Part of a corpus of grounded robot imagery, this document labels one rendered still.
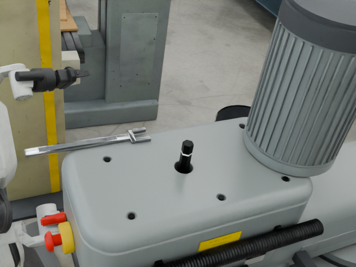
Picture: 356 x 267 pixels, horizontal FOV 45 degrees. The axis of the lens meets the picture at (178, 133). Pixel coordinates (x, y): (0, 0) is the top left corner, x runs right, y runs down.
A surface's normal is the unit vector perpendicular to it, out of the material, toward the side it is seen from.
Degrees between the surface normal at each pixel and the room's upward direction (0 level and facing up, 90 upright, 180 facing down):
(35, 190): 90
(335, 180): 0
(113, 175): 0
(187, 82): 0
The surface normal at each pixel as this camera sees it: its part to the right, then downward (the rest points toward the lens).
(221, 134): 0.13, -0.77
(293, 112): -0.50, 0.49
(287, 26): -0.93, 0.13
